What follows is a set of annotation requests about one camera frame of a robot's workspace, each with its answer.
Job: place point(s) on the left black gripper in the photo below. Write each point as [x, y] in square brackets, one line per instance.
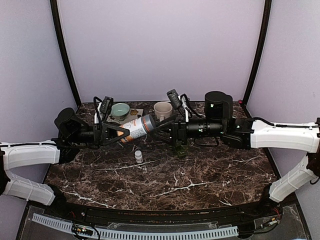
[100, 133]

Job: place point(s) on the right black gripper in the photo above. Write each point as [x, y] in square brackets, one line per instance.
[179, 131]

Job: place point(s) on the orange pill bottle grey cap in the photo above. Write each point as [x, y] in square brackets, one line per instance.
[138, 128]

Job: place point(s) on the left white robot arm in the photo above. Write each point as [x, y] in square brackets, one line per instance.
[74, 135]

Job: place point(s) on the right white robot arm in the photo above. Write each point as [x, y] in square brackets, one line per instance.
[250, 133]

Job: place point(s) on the cream coral pattern mug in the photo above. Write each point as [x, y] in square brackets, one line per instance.
[163, 110]

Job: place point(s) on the left light green bowl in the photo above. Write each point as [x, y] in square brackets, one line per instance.
[119, 111]

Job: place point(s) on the floral square plate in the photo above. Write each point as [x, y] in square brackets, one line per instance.
[134, 113]

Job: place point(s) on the small white pill bottle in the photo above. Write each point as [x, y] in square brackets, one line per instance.
[138, 156]

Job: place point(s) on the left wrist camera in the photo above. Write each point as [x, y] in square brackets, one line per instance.
[104, 108]

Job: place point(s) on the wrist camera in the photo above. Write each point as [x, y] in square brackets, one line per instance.
[179, 104]
[104, 108]

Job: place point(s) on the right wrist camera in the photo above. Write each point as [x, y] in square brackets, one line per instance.
[179, 104]

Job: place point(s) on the left black frame post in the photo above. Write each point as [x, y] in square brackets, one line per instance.
[63, 51]

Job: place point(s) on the black frame post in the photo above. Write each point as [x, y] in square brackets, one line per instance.
[258, 52]
[63, 51]

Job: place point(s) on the white slotted cable duct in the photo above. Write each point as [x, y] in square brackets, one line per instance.
[121, 231]

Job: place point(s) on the black front table rail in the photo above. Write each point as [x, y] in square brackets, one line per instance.
[239, 214]

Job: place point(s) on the right black frame post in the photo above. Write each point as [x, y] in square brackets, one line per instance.
[258, 52]

